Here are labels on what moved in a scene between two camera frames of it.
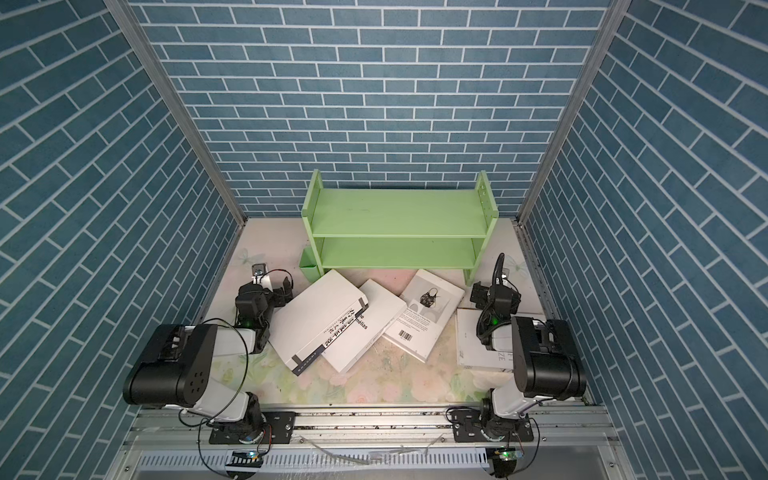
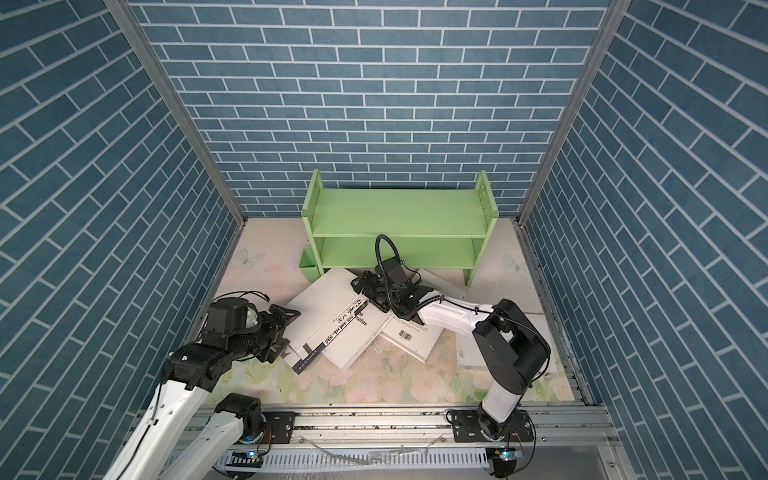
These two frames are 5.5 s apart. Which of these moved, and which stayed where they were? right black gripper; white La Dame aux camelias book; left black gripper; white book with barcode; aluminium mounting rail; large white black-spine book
Moved: right black gripper; left black gripper
Stayed: white book with barcode; aluminium mounting rail; white La Dame aux camelias book; large white black-spine book
